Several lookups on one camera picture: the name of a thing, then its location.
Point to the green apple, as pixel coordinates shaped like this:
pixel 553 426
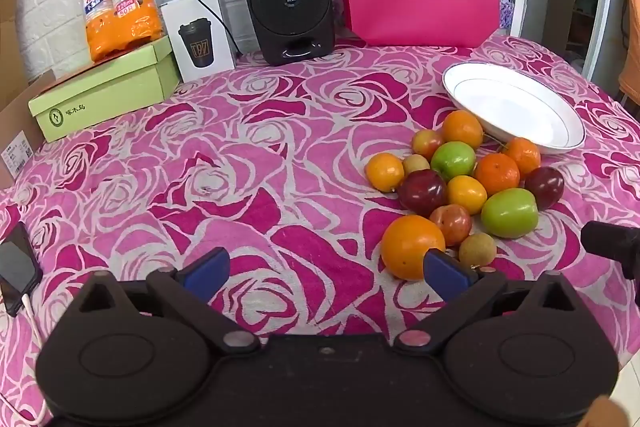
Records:
pixel 509 213
pixel 453 159

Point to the white plate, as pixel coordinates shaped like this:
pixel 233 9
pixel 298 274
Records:
pixel 510 107

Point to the black smartphone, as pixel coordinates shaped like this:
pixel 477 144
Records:
pixel 17 267

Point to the tangerine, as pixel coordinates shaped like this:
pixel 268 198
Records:
pixel 524 153
pixel 497 173

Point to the white cup box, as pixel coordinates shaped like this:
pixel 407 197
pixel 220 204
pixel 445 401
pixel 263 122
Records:
pixel 220 52

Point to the small tan longan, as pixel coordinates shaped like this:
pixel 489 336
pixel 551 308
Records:
pixel 416 163
pixel 477 250

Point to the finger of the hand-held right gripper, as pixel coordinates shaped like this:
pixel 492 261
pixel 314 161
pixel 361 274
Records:
pixel 612 242

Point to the large orange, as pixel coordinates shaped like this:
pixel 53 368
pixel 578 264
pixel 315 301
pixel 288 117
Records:
pixel 412 247

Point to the green shoe box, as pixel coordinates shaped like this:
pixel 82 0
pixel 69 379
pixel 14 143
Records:
pixel 100 97

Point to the pink rose tablecloth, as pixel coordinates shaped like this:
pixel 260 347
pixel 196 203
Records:
pixel 250 207

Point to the dark red plum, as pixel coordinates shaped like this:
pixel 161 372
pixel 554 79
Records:
pixel 422 193
pixel 544 187

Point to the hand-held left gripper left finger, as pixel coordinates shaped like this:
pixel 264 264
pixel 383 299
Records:
pixel 205 274

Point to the chair with orange cover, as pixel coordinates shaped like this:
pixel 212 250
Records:
pixel 631 57

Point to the red green plum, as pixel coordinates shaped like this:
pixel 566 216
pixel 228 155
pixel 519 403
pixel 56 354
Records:
pixel 426 143
pixel 450 223

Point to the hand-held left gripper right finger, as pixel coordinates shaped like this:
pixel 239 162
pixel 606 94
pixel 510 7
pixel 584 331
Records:
pixel 447 274

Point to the cardboard box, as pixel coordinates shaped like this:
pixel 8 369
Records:
pixel 15 132

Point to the person's left hand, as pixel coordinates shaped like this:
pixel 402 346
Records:
pixel 606 413

